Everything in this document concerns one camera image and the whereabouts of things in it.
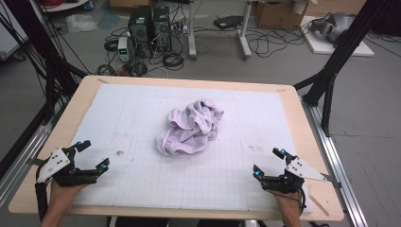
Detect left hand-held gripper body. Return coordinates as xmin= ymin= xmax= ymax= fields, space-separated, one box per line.
xmin=36 ymin=147 xmax=99 ymax=187

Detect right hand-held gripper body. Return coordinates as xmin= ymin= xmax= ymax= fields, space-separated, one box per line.
xmin=261 ymin=156 xmax=328 ymax=195

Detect lilac towel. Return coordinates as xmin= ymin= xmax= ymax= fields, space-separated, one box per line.
xmin=154 ymin=98 xmax=225 ymax=159

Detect person's right hand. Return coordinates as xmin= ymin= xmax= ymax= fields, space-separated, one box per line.
xmin=271 ymin=189 xmax=303 ymax=218

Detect person's left hand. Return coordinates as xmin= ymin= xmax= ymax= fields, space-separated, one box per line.
xmin=48 ymin=182 xmax=88 ymax=213

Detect white grid mat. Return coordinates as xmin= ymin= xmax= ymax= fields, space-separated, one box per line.
xmin=70 ymin=83 xmax=315 ymax=216

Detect white power supply box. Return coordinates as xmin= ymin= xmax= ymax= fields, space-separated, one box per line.
xmin=117 ymin=36 xmax=131 ymax=62

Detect white floor board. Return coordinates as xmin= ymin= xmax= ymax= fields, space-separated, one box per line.
xmin=299 ymin=15 xmax=375 ymax=58

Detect clear plastic bag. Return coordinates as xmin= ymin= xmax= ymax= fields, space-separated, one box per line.
xmin=65 ymin=13 xmax=99 ymax=34

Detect white desk leg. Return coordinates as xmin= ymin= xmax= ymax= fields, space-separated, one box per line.
xmin=186 ymin=0 xmax=199 ymax=61
xmin=237 ymin=0 xmax=253 ymax=61

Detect large black computer tower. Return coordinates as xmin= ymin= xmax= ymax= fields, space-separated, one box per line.
xmin=127 ymin=5 xmax=154 ymax=59

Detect white cabinet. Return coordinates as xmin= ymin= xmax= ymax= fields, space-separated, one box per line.
xmin=0 ymin=6 xmax=30 ymax=61

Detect brown cardboard box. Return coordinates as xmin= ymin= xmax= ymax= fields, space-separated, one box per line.
xmin=253 ymin=0 xmax=310 ymax=30

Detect white round table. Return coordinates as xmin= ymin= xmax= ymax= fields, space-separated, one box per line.
xmin=40 ymin=0 xmax=91 ymax=13

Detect slim black computer tower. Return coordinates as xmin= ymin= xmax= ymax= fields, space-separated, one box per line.
xmin=152 ymin=6 xmax=173 ymax=53

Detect black flat device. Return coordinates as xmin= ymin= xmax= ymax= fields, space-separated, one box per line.
xmin=213 ymin=14 xmax=245 ymax=30

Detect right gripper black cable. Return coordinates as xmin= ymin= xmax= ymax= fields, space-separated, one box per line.
xmin=277 ymin=185 xmax=307 ymax=216

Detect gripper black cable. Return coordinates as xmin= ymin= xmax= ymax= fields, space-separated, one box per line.
xmin=277 ymin=185 xmax=307 ymax=216
xmin=33 ymin=164 xmax=52 ymax=222

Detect aluminium rail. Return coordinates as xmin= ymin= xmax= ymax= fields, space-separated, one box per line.
xmin=302 ymin=99 xmax=369 ymax=227
xmin=0 ymin=122 xmax=54 ymax=207

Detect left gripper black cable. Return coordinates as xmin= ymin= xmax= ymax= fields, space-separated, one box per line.
xmin=33 ymin=164 xmax=52 ymax=222

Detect black frame stand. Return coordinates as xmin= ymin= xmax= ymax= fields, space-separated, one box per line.
xmin=0 ymin=0 xmax=90 ymax=126
xmin=292 ymin=0 xmax=392 ymax=138

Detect loose black floor cables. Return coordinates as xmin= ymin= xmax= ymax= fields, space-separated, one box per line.
xmin=245 ymin=26 xmax=314 ymax=60

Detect coiled black cable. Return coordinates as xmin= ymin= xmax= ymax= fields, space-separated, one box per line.
xmin=162 ymin=51 xmax=185 ymax=72

